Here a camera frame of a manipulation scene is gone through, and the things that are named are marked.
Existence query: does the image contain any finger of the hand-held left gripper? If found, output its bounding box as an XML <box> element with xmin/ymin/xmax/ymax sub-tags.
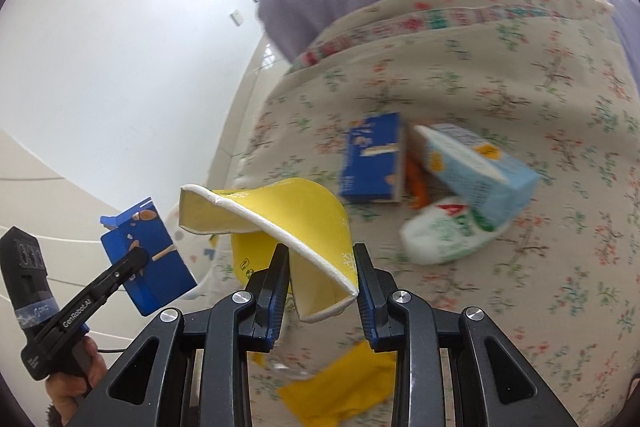
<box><xmin>85</xmin><ymin>247</ymin><xmax>151</xmax><ymax>305</ymax></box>

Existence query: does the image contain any white wardrobe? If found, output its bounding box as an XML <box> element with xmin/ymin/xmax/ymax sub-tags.
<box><xmin>0</xmin><ymin>127</ymin><xmax>211</xmax><ymax>358</ymax></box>

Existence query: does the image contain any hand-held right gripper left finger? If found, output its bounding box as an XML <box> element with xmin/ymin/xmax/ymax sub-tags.
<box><xmin>65</xmin><ymin>244</ymin><xmax>291</xmax><ymax>427</ymax></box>

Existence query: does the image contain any light blue carton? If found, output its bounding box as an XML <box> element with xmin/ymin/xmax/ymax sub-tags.
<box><xmin>411</xmin><ymin>122</ymin><xmax>542</xmax><ymax>229</ymax></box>

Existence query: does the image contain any orange wrapper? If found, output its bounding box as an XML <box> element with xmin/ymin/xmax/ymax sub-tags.
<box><xmin>404</xmin><ymin>154</ymin><xmax>432</xmax><ymax>212</ymax></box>

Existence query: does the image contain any floral tablecloth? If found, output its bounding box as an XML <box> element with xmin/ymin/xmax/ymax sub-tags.
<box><xmin>207</xmin><ymin>0</ymin><xmax>640</xmax><ymax>427</ymax></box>

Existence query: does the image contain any white printed wrapper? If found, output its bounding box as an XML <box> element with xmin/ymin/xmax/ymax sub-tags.
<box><xmin>400</xmin><ymin>198</ymin><xmax>507</xmax><ymax>266</ymax></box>

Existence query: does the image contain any person's left forearm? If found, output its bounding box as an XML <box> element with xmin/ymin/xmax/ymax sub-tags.
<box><xmin>44</xmin><ymin>399</ymin><xmax>68</xmax><ymax>427</ymax></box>

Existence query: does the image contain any blue torn snack box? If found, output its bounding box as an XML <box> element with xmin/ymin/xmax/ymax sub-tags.
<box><xmin>99</xmin><ymin>195</ymin><xmax>199</xmax><ymax>317</ymax></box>
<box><xmin>338</xmin><ymin>112</ymin><xmax>407</xmax><ymax>204</ymax></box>

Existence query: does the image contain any white plastic bin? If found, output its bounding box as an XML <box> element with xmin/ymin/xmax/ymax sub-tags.
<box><xmin>161</xmin><ymin>202</ymin><xmax>236</xmax><ymax>304</ymax></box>

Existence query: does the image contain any yellow paper bowl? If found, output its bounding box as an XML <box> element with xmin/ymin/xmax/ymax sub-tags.
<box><xmin>179</xmin><ymin>177</ymin><xmax>361</xmax><ymax>324</ymax></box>

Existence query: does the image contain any person's left hand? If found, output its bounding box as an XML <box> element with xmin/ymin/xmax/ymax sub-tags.
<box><xmin>44</xmin><ymin>336</ymin><xmax>109</xmax><ymax>427</ymax></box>

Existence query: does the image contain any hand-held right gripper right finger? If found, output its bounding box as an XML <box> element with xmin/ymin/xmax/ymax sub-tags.
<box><xmin>352</xmin><ymin>244</ymin><xmax>581</xmax><ymax>427</ymax></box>

